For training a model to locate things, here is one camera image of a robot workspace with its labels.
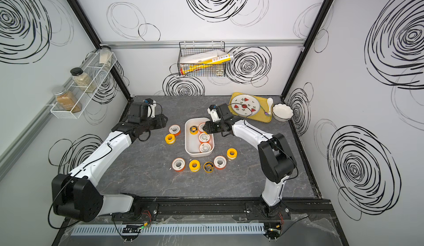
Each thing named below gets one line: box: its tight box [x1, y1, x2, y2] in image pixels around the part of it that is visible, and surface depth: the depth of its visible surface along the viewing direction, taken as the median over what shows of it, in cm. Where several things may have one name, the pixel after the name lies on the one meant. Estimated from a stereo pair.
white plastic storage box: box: [184, 116, 215, 158], surface depth 98 cm
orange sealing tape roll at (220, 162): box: [213, 155, 227, 171], surface depth 88 cm
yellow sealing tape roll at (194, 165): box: [188, 159, 201, 173], surface depth 88 cm
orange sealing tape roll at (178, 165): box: [171, 157, 186, 173], surface depth 88 cm
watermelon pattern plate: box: [230, 94, 261, 117], surface depth 118 cm
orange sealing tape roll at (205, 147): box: [198, 141, 212, 153], surface depth 95 cm
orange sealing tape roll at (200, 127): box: [198, 122, 206, 133], surface depth 104 cm
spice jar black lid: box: [70, 66, 97, 94], surface depth 72 cm
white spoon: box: [267, 97, 274, 115], surface depth 118 cm
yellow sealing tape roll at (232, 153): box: [226, 147, 238, 160], surface depth 93 cm
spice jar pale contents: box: [99, 45, 113, 67], surface depth 88 cm
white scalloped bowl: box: [272, 103, 294, 122], surface depth 111 cm
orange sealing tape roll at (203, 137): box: [198, 131, 211, 144], surface depth 98 cm
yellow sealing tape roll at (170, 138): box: [164, 133, 177, 145], surface depth 98 cm
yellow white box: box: [179, 49, 235, 76], surface depth 88 cm
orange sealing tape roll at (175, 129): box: [168, 124, 182, 137], surface depth 101 cm
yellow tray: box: [228, 92, 273, 123], surface depth 114 cm
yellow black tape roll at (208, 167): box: [203, 161, 215, 174], surface depth 88 cm
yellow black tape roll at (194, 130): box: [189, 125, 199, 136], surface depth 103 cm
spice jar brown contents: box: [52, 87, 82, 114], surface depth 65 cm
